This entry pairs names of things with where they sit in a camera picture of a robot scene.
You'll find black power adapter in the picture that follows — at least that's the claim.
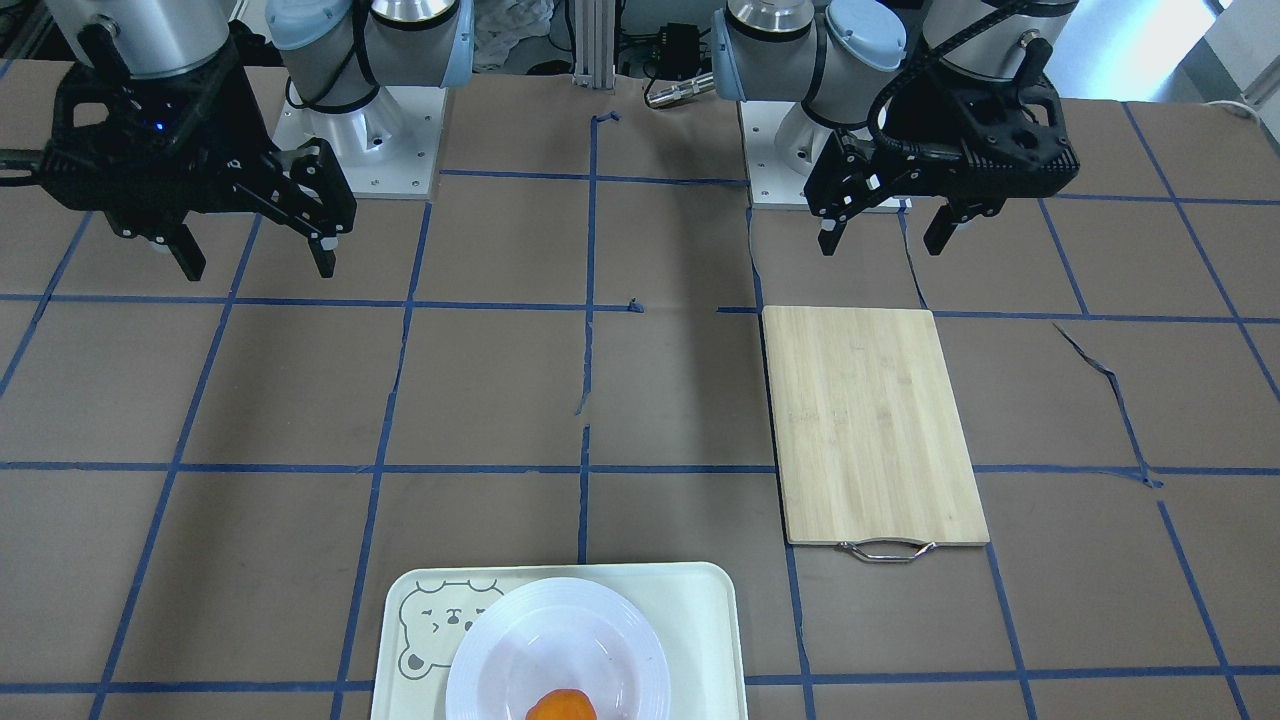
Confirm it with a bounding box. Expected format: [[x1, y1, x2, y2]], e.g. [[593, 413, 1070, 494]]
[[654, 23, 701, 81]]

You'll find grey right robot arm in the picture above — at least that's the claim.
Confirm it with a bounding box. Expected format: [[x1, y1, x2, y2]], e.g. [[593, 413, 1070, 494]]
[[3, 1, 475, 281]]

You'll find white round plate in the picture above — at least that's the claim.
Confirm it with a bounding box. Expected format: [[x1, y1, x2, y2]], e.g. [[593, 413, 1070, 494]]
[[444, 577, 673, 719]]

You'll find orange fruit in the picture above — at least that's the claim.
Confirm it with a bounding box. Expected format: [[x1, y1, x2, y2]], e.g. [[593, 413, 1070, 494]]
[[525, 688, 598, 720]]

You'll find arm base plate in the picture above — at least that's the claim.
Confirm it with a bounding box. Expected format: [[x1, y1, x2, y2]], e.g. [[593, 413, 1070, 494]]
[[739, 101, 832, 211], [273, 86, 449, 200]]

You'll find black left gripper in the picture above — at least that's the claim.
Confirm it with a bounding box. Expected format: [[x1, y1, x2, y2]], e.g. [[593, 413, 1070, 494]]
[[804, 38, 1082, 256]]

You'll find cream bear tray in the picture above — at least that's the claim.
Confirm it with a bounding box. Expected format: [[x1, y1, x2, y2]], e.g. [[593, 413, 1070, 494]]
[[371, 562, 748, 719]]

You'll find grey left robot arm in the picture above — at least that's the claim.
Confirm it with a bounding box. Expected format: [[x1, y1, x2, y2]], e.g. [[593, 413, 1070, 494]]
[[710, 1, 1082, 256]]

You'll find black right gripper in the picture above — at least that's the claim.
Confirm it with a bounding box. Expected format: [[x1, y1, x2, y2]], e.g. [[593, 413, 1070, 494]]
[[29, 29, 357, 282]]

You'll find bamboo cutting board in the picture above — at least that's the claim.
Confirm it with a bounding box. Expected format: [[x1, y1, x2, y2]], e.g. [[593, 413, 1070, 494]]
[[762, 305, 989, 562]]

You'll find aluminium frame post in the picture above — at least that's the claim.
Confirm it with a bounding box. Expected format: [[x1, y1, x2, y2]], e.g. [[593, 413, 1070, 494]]
[[566, 0, 618, 94]]

